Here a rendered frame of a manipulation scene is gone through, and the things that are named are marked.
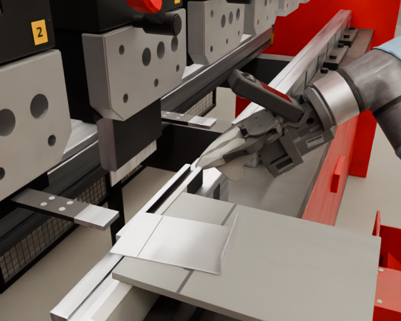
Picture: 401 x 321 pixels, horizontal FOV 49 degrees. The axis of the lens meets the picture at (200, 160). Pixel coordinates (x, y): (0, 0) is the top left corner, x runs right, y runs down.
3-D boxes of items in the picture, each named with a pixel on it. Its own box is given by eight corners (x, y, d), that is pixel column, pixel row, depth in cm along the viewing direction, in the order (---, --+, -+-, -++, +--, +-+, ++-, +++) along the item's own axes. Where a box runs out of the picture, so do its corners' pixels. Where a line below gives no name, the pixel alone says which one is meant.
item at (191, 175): (139, 260, 54) (137, 240, 52) (117, 254, 55) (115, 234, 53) (203, 183, 70) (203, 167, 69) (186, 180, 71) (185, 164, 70)
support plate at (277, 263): (366, 362, 39) (368, 353, 38) (111, 279, 48) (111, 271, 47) (380, 243, 53) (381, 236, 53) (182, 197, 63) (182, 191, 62)
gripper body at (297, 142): (270, 181, 68) (341, 142, 66) (245, 138, 64) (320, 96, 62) (259, 158, 75) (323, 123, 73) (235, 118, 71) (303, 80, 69)
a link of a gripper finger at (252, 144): (228, 167, 65) (281, 139, 64) (223, 160, 65) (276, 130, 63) (223, 153, 70) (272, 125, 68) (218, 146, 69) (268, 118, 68)
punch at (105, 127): (119, 188, 47) (111, 104, 43) (103, 185, 48) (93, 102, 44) (162, 151, 55) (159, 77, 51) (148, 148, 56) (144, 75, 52)
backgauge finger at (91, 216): (84, 260, 51) (78, 224, 49) (-73, 210, 61) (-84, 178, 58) (137, 207, 61) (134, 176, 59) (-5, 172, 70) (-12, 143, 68)
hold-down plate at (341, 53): (337, 71, 161) (338, 63, 159) (322, 69, 162) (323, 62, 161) (347, 53, 185) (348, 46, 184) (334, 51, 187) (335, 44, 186)
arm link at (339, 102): (347, 79, 62) (326, 64, 69) (317, 96, 62) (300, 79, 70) (365, 121, 65) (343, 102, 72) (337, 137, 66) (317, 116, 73)
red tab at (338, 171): (337, 193, 148) (340, 174, 144) (330, 192, 148) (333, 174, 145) (342, 173, 160) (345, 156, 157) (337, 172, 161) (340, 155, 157)
